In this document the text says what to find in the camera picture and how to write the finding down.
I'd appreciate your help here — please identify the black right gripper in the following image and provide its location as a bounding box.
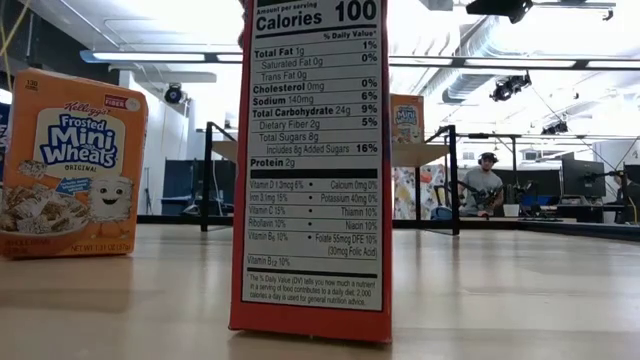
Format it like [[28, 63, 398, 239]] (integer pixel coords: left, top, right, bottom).
[[464, 0, 535, 25]]

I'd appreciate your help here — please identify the orange Mini Wheats cereal box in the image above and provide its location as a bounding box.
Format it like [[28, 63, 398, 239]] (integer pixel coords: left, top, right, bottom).
[[390, 93, 426, 146], [0, 67, 150, 260]]

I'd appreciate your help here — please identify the red Froot Loops cereal box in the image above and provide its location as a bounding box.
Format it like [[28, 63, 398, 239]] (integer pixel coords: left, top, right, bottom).
[[228, 0, 394, 344]]

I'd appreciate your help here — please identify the black ceiling spotlight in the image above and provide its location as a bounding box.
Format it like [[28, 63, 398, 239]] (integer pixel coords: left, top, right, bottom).
[[489, 73, 533, 104], [163, 82, 184, 105], [541, 119, 570, 136]]

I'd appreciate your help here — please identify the person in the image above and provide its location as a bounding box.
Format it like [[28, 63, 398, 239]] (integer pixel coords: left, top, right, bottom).
[[457, 151, 506, 219], [612, 168, 640, 225]]

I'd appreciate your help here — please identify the floral patterned cloth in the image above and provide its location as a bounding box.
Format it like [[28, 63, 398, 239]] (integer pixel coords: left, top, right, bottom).
[[393, 164, 447, 221]]

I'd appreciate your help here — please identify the black computer monitor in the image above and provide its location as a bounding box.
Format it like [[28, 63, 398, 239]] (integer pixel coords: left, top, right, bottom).
[[562, 158, 608, 199]]

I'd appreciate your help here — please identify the linear ceiling light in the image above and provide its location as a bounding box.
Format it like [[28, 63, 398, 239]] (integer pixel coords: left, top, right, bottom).
[[79, 48, 640, 71]]

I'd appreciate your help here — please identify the dark blue partition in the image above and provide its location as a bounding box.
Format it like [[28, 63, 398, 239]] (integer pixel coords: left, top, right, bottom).
[[160, 158, 237, 217]]

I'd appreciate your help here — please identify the silver ventilation duct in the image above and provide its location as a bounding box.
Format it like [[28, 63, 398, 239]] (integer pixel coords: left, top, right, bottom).
[[424, 0, 506, 104]]

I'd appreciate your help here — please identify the wooden shelf black metal frame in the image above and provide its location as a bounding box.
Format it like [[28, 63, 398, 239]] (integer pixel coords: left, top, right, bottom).
[[200, 121, 461, 237]]

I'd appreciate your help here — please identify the yellow cable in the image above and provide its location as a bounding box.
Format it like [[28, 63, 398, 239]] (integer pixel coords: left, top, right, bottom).
[[0, 0, 32, 94]]

